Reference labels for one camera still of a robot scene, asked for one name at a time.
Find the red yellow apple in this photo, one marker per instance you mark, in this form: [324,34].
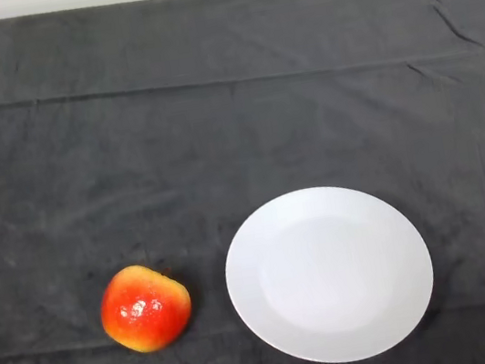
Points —
[145,308]

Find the white round plate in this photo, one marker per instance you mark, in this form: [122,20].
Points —
[331,278]

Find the black table cloth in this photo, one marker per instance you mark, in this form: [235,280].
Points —
[215,126]

